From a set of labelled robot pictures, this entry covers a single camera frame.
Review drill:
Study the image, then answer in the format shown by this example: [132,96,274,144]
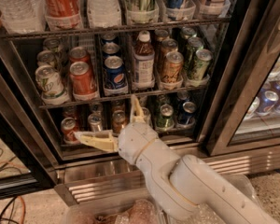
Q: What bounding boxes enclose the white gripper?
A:
[74,94,158,165]

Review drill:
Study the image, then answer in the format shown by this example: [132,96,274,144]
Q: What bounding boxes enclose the blue pepsi can front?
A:
[105,56,126,90]

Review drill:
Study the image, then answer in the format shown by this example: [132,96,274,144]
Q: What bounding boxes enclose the blue pepsi can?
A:
[101,33,119,45]
[105,56,126,90]
[103,43,121,59]

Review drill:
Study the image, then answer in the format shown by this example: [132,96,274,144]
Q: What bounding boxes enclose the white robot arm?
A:
[75,95,279,224]

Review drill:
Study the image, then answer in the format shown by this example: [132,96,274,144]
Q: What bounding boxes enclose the orange can bottom shelf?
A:
[112,110,129,133]

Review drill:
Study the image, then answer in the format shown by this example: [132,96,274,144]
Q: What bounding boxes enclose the silver can bottom shelf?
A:
[88,114,104,132]

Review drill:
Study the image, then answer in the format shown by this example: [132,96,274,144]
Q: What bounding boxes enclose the white can bottom shelf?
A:
[142,107,152,126]

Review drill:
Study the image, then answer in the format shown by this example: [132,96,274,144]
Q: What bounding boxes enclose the green can bottom shelf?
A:
[156,104,174,129]

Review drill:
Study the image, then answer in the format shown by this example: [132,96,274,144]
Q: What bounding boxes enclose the red can bottom shelf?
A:
[61,118,80,142]

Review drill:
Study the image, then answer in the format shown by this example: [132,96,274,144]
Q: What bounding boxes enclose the red coke can front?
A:
[70,62,96,95]

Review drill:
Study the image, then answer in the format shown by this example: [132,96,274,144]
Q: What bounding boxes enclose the red coke can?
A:
[69,47,91,64]
[70,62,96,95]

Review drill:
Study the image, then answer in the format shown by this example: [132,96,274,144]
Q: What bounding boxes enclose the blue can bottom shelf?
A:
[177,102,197,125]

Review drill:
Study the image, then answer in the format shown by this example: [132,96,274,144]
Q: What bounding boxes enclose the gold can front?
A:
[161,51,184,83]

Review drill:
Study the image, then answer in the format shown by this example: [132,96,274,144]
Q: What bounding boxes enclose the gold can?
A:
[161,51,184,83]
[158,38,178,71]
[154,29,170,46]

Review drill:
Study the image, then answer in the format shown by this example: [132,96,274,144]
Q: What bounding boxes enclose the white green soda can front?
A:
[35,65,65,98]

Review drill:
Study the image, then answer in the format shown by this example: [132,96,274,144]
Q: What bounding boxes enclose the white green soda can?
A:
[43,37,64,54]
[35,65,65,98]
[36,50,57,68]

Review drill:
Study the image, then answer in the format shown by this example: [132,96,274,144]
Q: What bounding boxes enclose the red coke can rear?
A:
[69,47,91,64]

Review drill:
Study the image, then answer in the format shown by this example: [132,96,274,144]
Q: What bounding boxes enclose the blue pepsi can rear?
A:
[101,33,119,45]

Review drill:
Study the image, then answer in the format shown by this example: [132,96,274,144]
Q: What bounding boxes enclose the gold can rear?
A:
[154,29,170,46]

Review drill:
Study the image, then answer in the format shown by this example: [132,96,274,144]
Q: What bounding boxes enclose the left fridge glass door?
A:
[0,74,56,200]

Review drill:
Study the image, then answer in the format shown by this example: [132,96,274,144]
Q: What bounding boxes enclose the fridge glass door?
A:
[199,0,280,156]
[0,74,56,200]

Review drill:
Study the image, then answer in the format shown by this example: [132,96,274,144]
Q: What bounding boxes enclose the white green soda can rear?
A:
[43,37,64,54]

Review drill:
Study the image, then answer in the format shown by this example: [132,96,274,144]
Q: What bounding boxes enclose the steel fridge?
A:
[0,0,280,205]

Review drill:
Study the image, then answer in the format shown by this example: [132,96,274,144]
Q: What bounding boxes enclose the clear water bottle top middle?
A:
[87,0,121,28]

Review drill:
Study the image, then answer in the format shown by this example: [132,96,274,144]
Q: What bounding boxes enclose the clear water bottle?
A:
[0,0,46,34]
[87,0,121,28]

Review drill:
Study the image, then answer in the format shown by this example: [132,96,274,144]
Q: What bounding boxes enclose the right fridge glass door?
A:
[199,0,280,156]

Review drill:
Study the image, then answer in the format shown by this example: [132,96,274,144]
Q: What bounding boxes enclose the iced tea bottle white label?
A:
[133,31,155,83]

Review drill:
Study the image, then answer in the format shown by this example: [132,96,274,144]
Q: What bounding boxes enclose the left clear plastic bin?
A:
[61,189,167,224]

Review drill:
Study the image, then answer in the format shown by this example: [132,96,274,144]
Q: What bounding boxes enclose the clear plastic bin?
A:
[61,189,167,224]
[165,175,262,224]

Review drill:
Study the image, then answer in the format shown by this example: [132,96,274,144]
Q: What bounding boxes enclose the right clear plastic bin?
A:
[165,175,262,224]

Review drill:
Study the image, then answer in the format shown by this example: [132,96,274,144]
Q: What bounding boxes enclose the red coke bottle top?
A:
[39,0,82,21]

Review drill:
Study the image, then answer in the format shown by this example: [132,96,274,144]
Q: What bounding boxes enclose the clear water bottle top left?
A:
[0,0,46,34]

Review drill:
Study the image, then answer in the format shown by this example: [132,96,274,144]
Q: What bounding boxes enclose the orange cable on floor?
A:
[0,160,30,224]

